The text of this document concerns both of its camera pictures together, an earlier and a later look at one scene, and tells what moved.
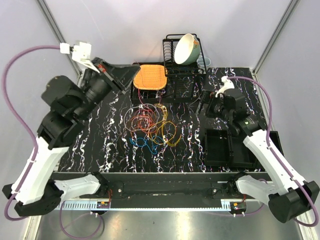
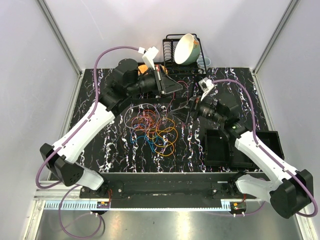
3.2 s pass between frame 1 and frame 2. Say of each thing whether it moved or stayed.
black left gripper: moved
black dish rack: stayed
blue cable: moved
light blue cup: stayed
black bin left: stayed
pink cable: moved
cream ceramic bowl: stayed
